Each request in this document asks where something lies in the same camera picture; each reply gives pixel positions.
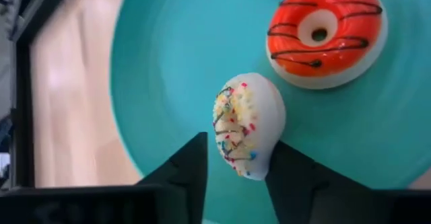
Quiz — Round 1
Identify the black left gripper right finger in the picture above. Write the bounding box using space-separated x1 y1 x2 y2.
264 140 393 224

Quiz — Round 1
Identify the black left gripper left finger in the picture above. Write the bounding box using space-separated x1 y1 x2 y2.
136 131 209 224

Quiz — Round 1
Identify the small sprinkled toy donut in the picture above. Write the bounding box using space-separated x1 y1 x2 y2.
211 72 288 182

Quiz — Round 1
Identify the small drizzled red-orange donut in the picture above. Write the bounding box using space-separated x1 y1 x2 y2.
265 0 389 91

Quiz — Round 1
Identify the teal round plate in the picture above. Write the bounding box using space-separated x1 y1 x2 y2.
110 0 431 224

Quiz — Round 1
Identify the black aluminium rig frame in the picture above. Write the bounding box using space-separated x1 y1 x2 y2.
9 0 79 189

